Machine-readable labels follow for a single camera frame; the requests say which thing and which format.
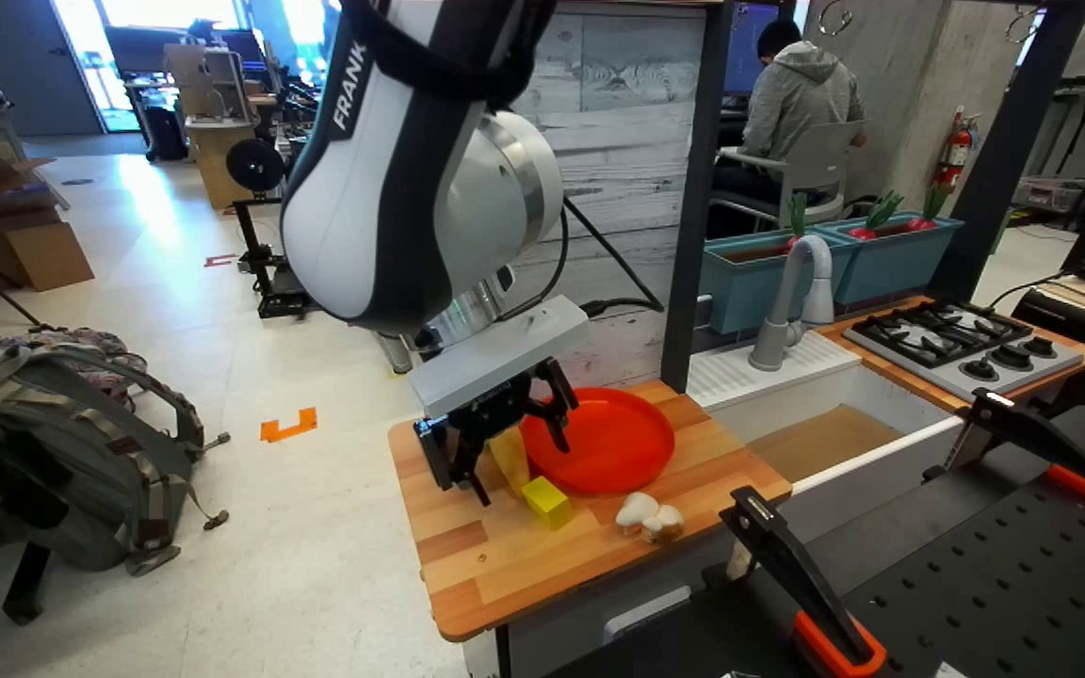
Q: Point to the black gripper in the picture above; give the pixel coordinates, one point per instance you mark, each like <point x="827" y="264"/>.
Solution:
<point x="489" y="417"/>

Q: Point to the yellow block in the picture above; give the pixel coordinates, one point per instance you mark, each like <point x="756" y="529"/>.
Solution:
<point x="548" y="501"/>

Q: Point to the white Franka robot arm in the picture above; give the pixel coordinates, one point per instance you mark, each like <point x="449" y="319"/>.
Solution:
<point x="366" y="188"/>

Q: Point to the red plastic plate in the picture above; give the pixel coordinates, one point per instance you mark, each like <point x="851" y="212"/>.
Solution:
<point x="620" y="447"/>

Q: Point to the white toy sink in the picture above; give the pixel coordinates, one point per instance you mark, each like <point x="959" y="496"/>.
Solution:
<point x="771" y="378"/>

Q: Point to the teal planter box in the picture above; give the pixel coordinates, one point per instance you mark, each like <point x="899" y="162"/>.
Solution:
<point x="742" y="286"/>
<point x="894" y="260"/>

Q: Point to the black equipment stand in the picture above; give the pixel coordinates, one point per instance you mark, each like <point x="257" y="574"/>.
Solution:
<point x="267" y="285"/>

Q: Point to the grey wood backdrop panel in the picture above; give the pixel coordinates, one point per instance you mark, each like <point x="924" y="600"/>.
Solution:
<point x="623" y="124"/>

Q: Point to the grey toy faucet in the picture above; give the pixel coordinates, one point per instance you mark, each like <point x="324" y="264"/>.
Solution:
<point x="808" y="267"/>

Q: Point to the red toy radish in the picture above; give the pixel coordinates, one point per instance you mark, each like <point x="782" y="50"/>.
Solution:
<point x="796" y="212"/>
<point x="879" y="221"/>

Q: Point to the toy stove with black grates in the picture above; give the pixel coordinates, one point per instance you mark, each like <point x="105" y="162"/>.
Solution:
<point x="942" y="360"/>

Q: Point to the person in grey hoodie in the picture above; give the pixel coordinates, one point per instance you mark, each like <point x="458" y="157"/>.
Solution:
<point x="802" y="113"/>

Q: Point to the grey backpack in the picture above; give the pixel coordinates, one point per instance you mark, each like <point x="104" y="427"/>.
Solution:
<point x="65" y="452"/>

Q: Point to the light wooden cabinet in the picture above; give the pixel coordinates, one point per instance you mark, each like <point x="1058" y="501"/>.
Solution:
<point x="208" y="87"/>

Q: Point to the brown cardboard box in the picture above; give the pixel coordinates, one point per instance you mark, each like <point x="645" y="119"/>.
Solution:
<point x="46" y="251"/>

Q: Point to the black perforated mounting board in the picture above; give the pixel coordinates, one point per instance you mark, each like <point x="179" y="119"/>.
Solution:
<point x="1008" y="588"/>

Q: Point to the red fire extinguisher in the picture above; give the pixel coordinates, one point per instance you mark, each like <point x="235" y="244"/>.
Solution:
<point x="954" y="157"/>

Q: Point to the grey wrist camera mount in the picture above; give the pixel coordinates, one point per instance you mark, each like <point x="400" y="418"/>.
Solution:
<point x="489" y="360"/>

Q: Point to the black frame post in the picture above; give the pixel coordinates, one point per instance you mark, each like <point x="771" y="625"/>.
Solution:
<point x="1008" y="153"/>
<point x="697" y="188"/>

